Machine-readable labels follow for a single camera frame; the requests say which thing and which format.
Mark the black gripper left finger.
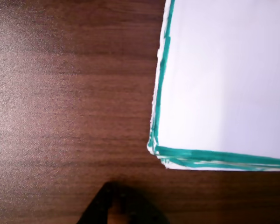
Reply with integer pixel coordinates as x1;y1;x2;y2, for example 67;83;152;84
76;182;114;224

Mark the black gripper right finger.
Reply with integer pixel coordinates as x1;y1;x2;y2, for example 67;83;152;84
112;182;170;224

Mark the white paper sheet green border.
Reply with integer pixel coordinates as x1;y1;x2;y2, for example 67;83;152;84
146;0;280;172

